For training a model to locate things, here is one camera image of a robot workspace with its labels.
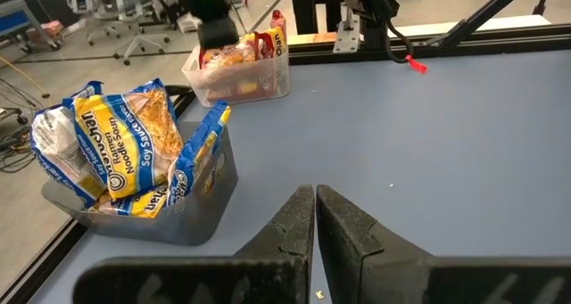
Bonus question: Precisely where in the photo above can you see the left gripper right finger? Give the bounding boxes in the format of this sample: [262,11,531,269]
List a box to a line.
[315,184,571,304]

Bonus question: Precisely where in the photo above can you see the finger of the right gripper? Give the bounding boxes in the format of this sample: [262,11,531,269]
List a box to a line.
[197,17,241,51]

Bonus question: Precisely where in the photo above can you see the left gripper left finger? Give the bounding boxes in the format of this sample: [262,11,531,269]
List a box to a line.
[73,183,315,304]

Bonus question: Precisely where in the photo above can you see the red beef noodle pack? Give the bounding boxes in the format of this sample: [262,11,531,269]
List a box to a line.
[199,30,259,70]
[252,9,289,60]
[200,65,280,103]

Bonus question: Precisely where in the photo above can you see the yellow noodle packet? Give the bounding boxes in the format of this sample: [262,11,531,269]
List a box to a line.
[72,77,185,202]

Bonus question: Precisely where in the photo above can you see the white trash can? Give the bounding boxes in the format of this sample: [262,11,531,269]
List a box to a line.
[176,12,203,34]

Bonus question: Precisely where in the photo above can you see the clear plastic bin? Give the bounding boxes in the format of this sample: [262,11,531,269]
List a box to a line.
[181,43,292,108]

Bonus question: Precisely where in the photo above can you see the black clamp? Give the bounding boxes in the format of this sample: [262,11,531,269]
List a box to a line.
[163,84,198,120]

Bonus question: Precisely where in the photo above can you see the grey office chair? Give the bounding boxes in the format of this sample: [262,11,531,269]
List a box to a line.
[60,0,122,46]
[111,0,171,67]

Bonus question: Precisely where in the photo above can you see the grey plastic bin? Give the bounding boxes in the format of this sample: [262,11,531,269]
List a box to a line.
[40,120,240,247]

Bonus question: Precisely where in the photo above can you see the dark side desk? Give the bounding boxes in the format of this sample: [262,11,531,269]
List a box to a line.
[288,0,343,36]

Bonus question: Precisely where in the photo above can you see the red box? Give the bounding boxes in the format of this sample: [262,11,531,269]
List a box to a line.
[25,20,64,45]

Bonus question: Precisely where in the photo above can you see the rolling workbench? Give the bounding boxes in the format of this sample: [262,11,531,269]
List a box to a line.
[0,0,62,55]

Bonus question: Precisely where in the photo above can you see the silver metal bracket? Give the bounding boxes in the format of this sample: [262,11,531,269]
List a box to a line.
[332,8,361,54]

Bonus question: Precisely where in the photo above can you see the yellow cable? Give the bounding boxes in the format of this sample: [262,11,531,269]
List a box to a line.
[0,55,51,99]

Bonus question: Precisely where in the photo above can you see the red cable tag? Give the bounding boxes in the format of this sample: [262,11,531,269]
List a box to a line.
[404,53,428,75]

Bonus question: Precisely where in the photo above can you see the black floor cables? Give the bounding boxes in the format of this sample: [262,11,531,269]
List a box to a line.
[0,78,46,174]

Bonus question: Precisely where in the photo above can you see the black diagonal frame strut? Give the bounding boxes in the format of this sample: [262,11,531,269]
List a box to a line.
[423,0,536,49]

